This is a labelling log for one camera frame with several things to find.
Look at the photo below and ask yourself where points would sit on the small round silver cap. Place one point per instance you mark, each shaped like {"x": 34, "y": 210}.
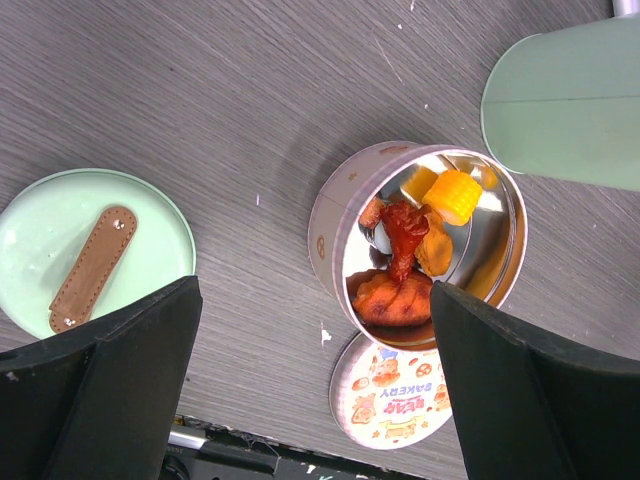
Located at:
{"x": 381, "y": 239}

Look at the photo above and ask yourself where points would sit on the orange roasted food piece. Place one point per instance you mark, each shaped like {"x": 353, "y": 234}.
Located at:
{"x": 384, "y": 303}

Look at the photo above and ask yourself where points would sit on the green canister lid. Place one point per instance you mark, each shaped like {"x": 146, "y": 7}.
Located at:
{"x": 80, "y": 244}

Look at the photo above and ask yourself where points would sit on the tall green canister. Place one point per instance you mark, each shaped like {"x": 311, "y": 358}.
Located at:
{"x": 565, "y": 105}

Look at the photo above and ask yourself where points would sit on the brown sausage slice piece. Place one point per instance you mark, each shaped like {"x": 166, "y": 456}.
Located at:
{"x": 371, "y": 214}

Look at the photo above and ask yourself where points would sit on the orange crinkled food piece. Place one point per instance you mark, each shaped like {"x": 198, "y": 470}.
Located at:
{"x": 435, "y": 252}

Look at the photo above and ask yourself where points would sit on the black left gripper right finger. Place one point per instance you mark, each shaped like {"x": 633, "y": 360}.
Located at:
{"x": 530, "y": 404}

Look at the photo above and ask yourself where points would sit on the round silver tin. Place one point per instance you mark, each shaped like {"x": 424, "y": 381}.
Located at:
{"x": 488, "y": 253}

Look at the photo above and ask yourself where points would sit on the red drumstick food piece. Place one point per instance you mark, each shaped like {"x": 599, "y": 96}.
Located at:
{"x": 405, "y": 226}

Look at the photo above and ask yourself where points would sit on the round bakery tin lid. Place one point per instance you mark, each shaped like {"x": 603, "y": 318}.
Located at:
{"x": 387, "y": 399}

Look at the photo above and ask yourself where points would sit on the yellow corn cob piece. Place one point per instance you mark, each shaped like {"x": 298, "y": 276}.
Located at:
{"x": 454, "y": 196}

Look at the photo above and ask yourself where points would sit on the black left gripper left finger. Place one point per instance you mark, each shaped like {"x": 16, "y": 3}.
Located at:
{"x": 98, "y": 401}

